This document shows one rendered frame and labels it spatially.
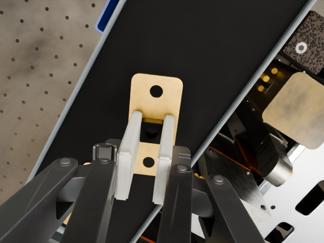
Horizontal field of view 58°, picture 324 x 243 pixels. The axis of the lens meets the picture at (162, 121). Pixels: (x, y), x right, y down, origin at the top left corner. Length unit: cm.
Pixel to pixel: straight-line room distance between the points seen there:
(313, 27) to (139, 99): 21
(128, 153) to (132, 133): 3
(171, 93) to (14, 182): 81
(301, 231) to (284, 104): 29
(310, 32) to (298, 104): 9
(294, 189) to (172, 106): 37
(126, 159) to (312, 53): 26
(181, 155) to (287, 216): 42
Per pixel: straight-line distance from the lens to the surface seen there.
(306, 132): 41
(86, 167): 16
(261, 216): 42
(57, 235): 43
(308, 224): 60
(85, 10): 76
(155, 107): 22
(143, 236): 66
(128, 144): 17
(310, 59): 36
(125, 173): 16
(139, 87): 22
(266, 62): 28
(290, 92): 39
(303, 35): 36
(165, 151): 16
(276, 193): 54
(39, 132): 87
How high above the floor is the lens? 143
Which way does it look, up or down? 69 degrees down
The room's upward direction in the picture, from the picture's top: 173 degrees counter-clockwise
